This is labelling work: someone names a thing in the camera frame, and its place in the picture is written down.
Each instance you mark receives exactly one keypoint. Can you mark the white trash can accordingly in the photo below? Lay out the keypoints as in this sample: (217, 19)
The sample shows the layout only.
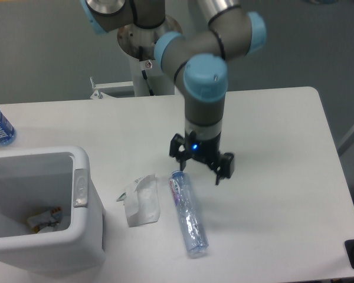
(35, 180)

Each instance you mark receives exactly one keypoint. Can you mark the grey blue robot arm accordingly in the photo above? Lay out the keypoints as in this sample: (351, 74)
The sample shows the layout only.
(197, 66)

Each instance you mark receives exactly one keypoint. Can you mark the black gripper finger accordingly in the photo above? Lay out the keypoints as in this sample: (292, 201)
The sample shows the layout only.
(178, 151)
(223, 165)

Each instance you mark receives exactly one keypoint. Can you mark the white left base bracket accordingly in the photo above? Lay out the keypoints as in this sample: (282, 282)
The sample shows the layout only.
(111, 90)

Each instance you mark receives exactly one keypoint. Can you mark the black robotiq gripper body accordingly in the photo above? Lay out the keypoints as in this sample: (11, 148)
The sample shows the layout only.
(204, 151)

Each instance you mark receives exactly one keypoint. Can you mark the clear plastic bottle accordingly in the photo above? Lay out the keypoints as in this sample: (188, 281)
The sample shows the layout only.
(189, 214)

